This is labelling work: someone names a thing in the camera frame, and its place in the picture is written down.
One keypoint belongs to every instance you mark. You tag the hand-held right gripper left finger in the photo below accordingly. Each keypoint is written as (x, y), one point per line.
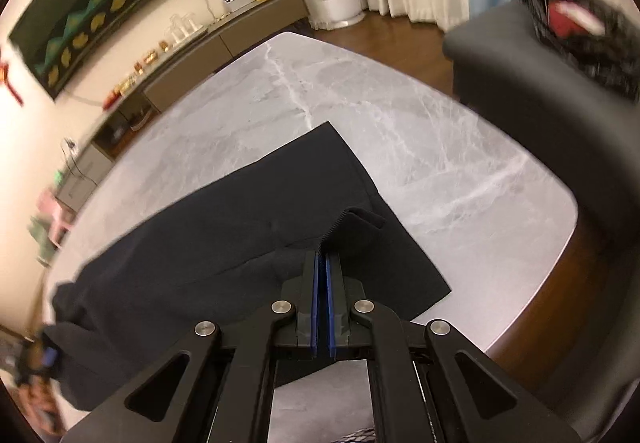
(315, 323)

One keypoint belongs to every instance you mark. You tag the black cloth with red patch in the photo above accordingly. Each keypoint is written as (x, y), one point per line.
(575, 23)

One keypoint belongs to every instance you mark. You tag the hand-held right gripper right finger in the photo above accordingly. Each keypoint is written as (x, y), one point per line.
(329, 323)

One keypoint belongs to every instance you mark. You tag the green plastic chair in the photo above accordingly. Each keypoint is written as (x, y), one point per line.
(42, 243)

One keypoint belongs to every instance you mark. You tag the pink plastic chair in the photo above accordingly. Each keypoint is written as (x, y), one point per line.
(52, 210)

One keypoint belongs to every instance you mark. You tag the black pants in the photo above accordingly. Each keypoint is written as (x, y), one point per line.
(225, 223)

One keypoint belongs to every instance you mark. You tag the gold snack packets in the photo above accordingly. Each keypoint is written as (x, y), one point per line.
(129, 83)

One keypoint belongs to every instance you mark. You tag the long grey brown sideboard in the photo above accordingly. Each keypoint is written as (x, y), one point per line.
(250, 30)

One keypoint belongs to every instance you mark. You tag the group of clear glass cups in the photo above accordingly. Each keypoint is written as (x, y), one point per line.
(184, 28)

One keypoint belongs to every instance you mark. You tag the plate of fruit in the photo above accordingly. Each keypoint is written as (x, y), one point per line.
(112, 96)

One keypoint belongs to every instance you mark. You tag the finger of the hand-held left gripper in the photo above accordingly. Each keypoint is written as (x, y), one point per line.
(48, 356)

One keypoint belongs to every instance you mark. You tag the small green item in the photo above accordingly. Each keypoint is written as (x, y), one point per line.
(59, 176)

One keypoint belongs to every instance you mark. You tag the red Chinese knot ornament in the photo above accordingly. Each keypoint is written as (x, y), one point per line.
(11, 75)

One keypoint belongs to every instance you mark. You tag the dark grey chair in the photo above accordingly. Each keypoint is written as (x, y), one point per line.
(525, 73)

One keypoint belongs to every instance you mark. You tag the white desktop organizer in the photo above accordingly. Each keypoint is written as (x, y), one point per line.
(239, 2)

